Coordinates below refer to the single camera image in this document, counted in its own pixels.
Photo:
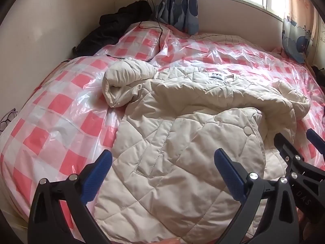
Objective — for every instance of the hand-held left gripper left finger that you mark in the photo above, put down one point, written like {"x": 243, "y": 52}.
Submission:
{"x": 99, "y": 174}

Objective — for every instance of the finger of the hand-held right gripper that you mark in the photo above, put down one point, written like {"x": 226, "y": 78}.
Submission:
{"x": 285, "y": 146}
{"x": 316, "y": 138}

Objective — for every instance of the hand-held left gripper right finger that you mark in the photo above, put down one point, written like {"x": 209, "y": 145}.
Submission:
{"x": 228, "y": 175}

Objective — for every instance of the cream quilted jacket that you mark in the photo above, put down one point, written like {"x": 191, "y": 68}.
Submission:
{"x": 177, "y": 144}

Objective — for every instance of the dark cloth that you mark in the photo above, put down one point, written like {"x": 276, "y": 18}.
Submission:
{"x": 318, "y": 73}

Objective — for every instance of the pink checkered plastic sheet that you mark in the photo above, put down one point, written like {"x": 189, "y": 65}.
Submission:
{"x": 63, "y": 111}

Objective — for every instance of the blue printed curtain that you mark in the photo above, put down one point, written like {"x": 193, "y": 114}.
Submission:
{"x": 177, "y": 5}
{"x": 299, "y": 35}

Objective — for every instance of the eyeglasses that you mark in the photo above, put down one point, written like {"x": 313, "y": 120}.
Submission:
{"x": 7, "y": 120}

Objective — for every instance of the black clothing pile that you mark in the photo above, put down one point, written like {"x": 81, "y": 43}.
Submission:
{"x": 106, "y": 28}

